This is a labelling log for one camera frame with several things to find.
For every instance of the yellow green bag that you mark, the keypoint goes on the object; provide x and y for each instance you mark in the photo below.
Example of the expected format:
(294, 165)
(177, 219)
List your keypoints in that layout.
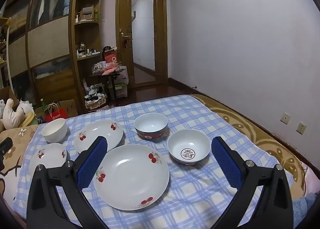
(31, 119)

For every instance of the gold patterned blanket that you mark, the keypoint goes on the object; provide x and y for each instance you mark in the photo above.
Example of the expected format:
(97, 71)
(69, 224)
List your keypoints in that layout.
(262, 144)

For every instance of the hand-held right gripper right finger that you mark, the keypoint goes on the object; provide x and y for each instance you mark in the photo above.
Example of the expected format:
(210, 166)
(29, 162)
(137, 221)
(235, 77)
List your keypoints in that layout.
(226, 164)

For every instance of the wall socket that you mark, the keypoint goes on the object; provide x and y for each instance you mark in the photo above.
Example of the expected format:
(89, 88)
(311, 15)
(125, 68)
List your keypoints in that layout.
(301, 128)
(285, 118)

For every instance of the pink bed sheet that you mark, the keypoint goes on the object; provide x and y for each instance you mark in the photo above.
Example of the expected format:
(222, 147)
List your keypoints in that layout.
(310, 181)

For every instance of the pink papers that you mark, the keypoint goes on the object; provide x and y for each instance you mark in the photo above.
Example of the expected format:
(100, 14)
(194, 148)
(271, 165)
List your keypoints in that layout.
(108, 70)

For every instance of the medium cherry print plate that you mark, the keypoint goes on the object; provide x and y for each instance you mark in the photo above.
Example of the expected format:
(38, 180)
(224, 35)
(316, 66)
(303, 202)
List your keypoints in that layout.
(100, 129)

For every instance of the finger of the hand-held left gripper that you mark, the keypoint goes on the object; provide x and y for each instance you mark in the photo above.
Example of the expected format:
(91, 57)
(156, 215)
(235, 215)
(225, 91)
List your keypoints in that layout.
(5, 145)

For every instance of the wooden door with glass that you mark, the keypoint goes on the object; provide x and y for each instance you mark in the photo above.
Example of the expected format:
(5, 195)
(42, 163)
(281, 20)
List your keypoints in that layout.
(161, 43)

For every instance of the beige cartoon blanket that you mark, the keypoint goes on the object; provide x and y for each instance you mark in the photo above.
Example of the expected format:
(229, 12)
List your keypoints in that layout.
(20, 141)

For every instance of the small side table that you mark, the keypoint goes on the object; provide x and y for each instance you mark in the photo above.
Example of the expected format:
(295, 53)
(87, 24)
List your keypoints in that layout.
(112, 83)

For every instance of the pink plush toy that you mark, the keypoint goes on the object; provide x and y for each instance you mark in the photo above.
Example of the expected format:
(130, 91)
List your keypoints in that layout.
(11, 116)

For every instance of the red paper bag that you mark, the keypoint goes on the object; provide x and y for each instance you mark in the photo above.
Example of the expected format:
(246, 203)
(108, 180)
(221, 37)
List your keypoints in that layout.
(56, 115)

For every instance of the basket of socks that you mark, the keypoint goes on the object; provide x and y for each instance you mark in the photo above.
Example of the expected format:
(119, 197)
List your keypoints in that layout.
(95, 99)

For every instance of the blue fluffy towel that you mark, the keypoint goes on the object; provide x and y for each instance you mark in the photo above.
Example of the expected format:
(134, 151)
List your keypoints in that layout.
(307, 206)

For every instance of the wooden corner shelf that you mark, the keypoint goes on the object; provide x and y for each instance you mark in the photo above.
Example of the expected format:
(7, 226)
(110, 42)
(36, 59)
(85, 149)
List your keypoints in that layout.
(87, 23)

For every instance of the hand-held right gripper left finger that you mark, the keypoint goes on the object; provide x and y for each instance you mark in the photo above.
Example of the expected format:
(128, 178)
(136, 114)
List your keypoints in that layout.
(91, 164)

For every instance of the red and blue bowl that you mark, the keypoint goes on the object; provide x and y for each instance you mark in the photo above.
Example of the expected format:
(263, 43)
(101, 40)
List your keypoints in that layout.
(150, 124)

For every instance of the blue plaid cloth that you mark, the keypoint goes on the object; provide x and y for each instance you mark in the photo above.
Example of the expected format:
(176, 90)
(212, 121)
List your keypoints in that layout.
(200, 194)

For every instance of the large cardboard box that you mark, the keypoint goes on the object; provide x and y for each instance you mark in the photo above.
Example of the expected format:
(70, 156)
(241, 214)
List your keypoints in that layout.
(8, 96)

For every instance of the large cherry print plate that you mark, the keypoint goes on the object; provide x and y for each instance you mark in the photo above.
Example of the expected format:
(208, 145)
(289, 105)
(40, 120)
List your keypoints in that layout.
(130, 176)

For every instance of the white storage box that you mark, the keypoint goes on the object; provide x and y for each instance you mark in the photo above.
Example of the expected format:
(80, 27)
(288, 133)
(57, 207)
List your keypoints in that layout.
(122, 83)

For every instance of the wooden wardrobe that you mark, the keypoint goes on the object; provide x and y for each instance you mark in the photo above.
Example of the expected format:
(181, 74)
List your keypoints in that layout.
(47, 41)

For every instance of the white plush toy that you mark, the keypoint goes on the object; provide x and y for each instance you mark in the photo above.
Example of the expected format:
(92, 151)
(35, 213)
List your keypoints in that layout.
(26, 107)

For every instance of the red box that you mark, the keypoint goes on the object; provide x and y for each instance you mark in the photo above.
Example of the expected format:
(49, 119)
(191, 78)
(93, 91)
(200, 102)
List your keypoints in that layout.
(110, 57)

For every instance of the green bottle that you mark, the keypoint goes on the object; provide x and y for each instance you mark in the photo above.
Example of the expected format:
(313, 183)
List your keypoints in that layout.
(44, 105)

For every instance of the blue white emblem bowl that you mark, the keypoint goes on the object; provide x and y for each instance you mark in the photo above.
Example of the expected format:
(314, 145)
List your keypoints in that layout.
(187, 141)

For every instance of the small cherry print plate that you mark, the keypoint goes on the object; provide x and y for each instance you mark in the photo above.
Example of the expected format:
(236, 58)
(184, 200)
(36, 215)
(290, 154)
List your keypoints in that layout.
(50, 154)

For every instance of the plain white bowl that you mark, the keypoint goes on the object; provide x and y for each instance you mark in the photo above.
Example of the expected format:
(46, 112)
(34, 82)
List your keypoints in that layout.
(53, 131)

